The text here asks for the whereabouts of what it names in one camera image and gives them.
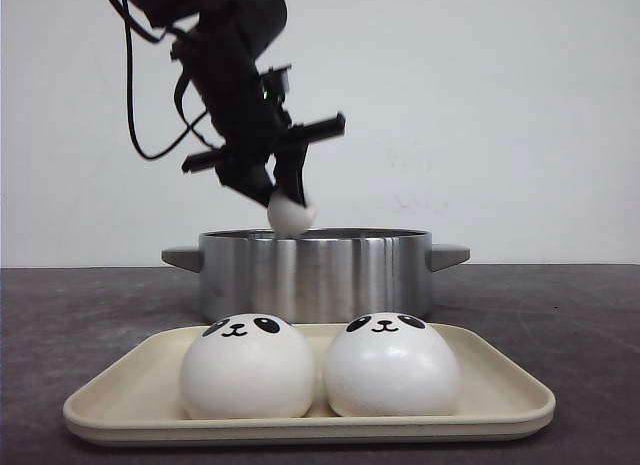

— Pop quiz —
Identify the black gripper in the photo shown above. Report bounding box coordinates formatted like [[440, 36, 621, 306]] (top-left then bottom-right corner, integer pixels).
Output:
[[172, 26, 346, 208]]

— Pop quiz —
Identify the panda bun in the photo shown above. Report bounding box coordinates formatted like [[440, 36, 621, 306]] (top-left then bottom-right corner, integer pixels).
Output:
[[267, 192, 318, 237], [322, 312, 462, 417], [179, 314, 316, 419]]

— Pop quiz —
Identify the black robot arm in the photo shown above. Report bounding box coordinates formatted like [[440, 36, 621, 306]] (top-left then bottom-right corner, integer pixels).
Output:
[[109, 0, 346, 206]]

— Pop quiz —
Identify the stainless steel steamer pot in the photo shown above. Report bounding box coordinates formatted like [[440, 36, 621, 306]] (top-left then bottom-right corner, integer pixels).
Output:
[[161, 228, 470, 323]]

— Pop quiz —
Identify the cream rectangular tray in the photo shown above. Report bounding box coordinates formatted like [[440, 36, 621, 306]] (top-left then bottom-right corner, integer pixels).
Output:
[[63, 324, 556, 447]]

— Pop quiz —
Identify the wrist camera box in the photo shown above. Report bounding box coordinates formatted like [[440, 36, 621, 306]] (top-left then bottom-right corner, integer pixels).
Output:
[[260, 64, 292, 104]]

